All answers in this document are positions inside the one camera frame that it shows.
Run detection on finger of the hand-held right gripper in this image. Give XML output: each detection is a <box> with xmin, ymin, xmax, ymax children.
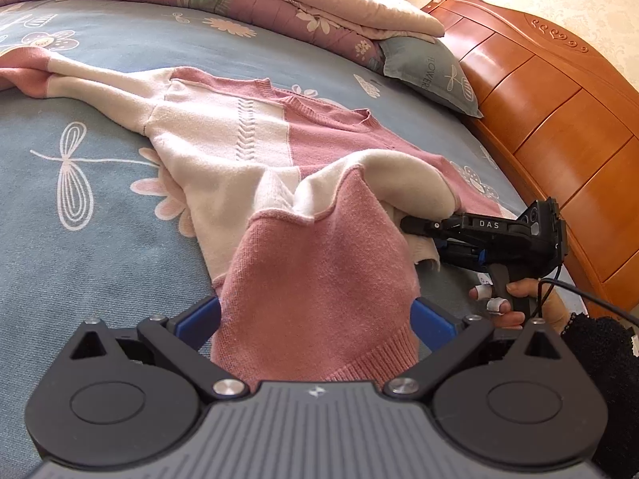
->
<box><xmin>401</xmin><ymin>214</ymin><xmax>467</xmax><ymax>238</ymax></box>
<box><xmin>433</xmin><ymin>238</ymin><xmax>488</xmax><ymax>267</ymax></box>

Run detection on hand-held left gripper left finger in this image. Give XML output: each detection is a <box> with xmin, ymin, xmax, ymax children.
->
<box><xmin>70</xmin><ymin>297</ymin><xmax>249</xmax><ymax>402</ymax></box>

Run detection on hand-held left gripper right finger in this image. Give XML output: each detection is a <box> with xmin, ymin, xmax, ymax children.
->
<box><xmin>383</xmin><ymin>298</ymin><xmax>567</xmax><ymax>402</ymax></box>

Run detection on pink and white knit sweater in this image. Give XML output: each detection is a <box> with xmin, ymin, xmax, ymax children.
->
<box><xmin>0</xmin><ymin>46</ymin><xmax>520</xmax><ymax>385</ymax></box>

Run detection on person's right forearm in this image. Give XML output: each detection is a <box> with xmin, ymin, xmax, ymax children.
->
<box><xmin>559</xmin><ymin>312</ymin><xmax>639</xmax><ymax>479</ymax></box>

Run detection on person's right hand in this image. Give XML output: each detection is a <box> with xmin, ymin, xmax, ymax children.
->
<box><xmin>468</xmin><ymin>279</ymin><xmax>573</xmax><ymax>333</ymax></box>

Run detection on wooden headboard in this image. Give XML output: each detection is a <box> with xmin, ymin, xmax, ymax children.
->
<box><xmin>419</xmin><ymin>0</ymin><xmax>639</xmax><ymax>305</ymax></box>

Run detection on grey-green flower print pillow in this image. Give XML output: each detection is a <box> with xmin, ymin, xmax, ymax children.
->
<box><xmin>377</xmin><ymin>35</ymin><xmax>485</xmax><ymax>119</ymax></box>

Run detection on bed with blue floral sheet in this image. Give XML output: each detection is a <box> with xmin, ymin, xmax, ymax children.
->
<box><xmin>0</xmin><ymin>0</ymin><xmax>590</xmax><ymax>479</ymax></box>

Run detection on folded pink floral quilt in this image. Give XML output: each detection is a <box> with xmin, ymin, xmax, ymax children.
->
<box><xmin>0</xmin><ymin>0</ymin><xmax>445</xmax><ymax>73</ymax></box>

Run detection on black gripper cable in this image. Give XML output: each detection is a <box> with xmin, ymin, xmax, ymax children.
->
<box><xmin>535</xmin><ymin>263</ymin><xmax>639</xmax><ymax>327</ymax></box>

